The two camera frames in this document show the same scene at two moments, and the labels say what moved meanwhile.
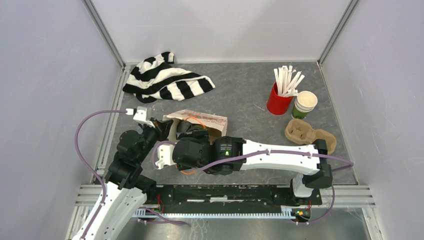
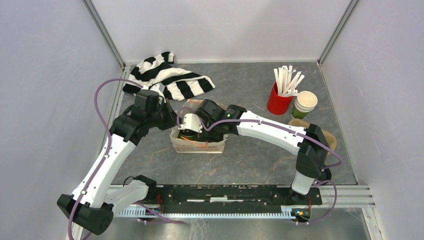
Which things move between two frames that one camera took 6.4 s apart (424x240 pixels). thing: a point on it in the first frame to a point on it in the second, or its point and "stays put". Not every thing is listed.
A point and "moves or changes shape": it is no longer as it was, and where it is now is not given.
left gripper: [162, 128] to [172, 120]
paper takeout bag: [216, 126] moves or changes shape
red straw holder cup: [277, 104] stays put
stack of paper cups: [305, 102] stays put
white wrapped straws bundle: [283, 76] stays put
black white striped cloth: [155, 77] stays put
